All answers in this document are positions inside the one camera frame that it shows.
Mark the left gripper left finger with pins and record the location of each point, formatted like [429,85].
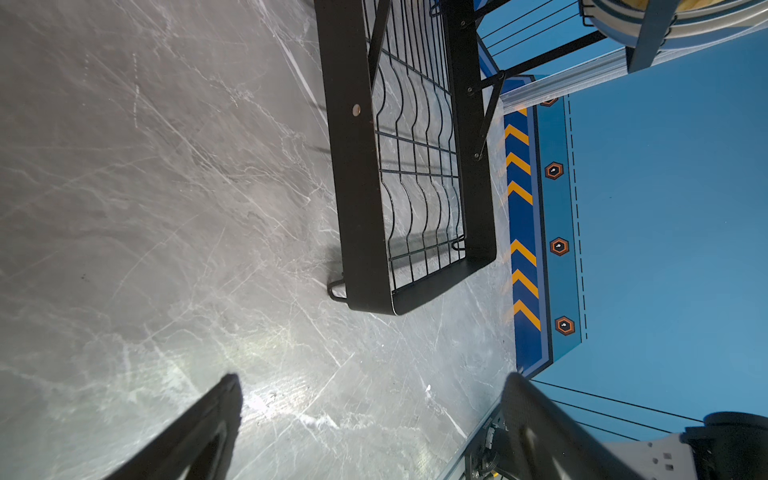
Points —
[198,445]

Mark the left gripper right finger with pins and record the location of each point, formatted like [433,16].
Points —
[547,444]

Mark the black wire dish rack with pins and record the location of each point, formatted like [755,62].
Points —
[409,113]

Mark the blue white striped plate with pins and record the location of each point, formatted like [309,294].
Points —
[684,27]

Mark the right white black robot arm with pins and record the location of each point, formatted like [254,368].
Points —
[728,445]

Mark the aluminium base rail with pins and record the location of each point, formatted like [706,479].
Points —
[476,460]

